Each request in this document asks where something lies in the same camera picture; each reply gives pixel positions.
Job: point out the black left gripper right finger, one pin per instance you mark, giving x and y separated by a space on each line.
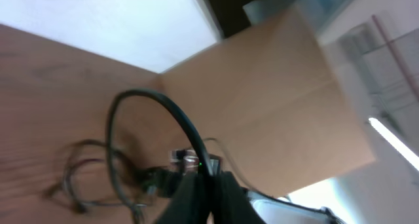
229 203

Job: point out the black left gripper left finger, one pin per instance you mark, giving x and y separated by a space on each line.
190 203

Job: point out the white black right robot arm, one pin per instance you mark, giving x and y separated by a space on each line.
269 209

